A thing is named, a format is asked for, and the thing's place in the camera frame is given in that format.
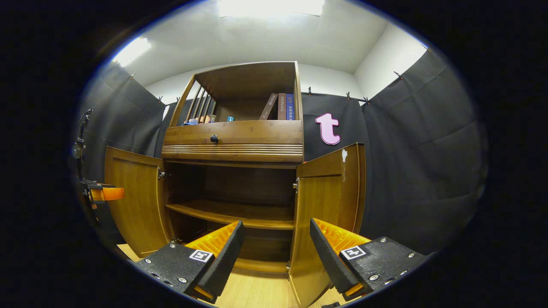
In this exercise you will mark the dark red book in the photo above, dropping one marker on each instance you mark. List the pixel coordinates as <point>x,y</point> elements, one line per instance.
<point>281,107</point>

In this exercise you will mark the peach coloured object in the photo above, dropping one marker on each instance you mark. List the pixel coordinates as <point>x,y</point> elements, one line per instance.
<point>204,119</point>

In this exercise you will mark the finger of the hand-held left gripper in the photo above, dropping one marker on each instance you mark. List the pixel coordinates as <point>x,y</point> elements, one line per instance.
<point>111,193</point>

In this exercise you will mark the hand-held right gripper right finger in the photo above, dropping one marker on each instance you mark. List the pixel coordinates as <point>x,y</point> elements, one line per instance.
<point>329,261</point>

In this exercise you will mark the black round drawer knob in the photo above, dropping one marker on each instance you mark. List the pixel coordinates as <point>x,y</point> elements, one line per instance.
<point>214,138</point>

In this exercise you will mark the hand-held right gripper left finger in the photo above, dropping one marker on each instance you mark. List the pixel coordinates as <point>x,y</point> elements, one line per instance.
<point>224,261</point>

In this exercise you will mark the black backdrop cloth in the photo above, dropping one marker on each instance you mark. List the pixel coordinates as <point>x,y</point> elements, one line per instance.
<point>419,171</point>

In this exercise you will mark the wooden cabinet door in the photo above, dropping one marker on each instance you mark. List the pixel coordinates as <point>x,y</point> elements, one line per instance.
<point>325,201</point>
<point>137,205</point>

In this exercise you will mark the brown book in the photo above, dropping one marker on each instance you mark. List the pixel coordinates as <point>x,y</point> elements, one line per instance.
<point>268,108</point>

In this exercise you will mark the wooden inner cabinet shelf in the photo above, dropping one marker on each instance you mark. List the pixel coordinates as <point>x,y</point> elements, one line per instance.
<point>231,214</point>

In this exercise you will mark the blue book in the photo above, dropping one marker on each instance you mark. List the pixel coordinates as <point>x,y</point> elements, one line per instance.
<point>290,107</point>

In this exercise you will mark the small ceiling light panel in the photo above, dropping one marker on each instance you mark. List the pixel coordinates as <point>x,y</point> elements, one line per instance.
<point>132,51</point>

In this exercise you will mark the wooden double-door shoe cabinet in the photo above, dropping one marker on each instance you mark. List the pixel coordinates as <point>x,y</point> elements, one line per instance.
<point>248,81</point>

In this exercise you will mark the wooden cabinet drawer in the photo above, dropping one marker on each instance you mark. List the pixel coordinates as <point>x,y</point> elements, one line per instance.
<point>257,134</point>

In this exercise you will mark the large ceiling light panel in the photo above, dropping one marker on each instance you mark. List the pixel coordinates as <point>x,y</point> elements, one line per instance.
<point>269,6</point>

